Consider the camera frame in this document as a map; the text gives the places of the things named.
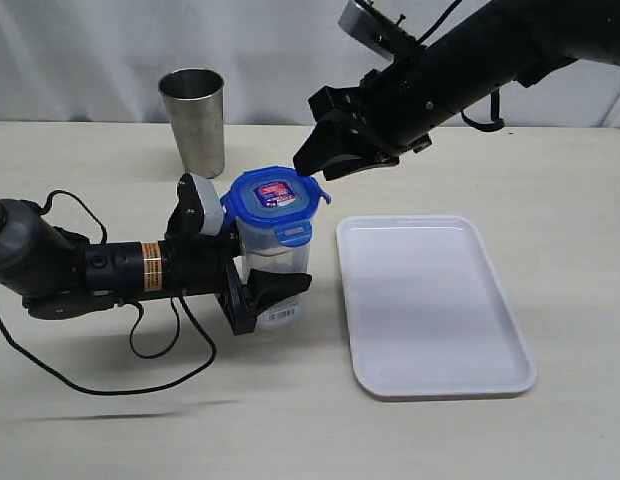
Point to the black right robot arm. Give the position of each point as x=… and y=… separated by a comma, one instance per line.
x=505, y=41

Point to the blue container lid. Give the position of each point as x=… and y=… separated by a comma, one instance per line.
x=275, y=200

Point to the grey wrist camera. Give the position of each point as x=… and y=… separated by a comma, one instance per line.
x=209, y=211
x=359, y=22

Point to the stainless steel cup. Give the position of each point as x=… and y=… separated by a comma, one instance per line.
x=193, y=99

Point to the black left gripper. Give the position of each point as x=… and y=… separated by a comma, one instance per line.
x=201, y=265

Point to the white plastic tray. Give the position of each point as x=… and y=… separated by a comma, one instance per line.
x=426, y=315

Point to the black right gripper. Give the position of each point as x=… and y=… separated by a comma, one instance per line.
x=368, y=126

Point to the white backdrop curtain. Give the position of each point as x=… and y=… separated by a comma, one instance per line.
x=101, y=61

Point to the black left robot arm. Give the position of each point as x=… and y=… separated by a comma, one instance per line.
x=62, y=275

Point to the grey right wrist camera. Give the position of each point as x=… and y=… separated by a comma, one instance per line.
x=359, y=22

